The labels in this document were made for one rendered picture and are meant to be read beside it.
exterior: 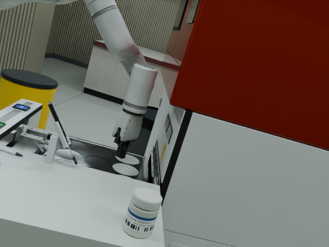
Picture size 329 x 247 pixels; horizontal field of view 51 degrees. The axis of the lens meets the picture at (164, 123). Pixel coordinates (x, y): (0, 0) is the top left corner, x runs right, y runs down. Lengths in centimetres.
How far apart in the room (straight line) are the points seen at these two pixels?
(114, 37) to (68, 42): 828
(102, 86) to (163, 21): 316
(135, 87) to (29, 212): 52
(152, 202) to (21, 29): 494
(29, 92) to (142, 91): 195
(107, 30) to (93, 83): 521
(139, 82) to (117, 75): 508
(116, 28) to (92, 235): 64
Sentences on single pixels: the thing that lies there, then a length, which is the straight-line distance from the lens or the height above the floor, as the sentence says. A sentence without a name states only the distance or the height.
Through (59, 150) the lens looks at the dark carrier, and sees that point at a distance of 134.
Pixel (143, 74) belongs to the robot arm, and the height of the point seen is 127.
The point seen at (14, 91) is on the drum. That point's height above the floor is 64.
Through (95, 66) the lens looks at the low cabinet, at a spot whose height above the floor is 52.
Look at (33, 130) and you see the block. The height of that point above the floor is 91.
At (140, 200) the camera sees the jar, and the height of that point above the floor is 106.
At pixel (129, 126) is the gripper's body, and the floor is 109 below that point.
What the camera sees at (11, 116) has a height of 96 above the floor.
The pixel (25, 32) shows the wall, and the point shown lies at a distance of 554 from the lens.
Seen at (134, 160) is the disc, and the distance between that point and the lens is 141.
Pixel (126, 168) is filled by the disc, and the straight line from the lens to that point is 131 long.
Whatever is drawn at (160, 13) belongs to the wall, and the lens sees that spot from 887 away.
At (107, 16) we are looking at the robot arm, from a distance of 114.
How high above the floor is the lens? 141
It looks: 14 degrees down
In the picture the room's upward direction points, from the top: 17 degrees clockwise
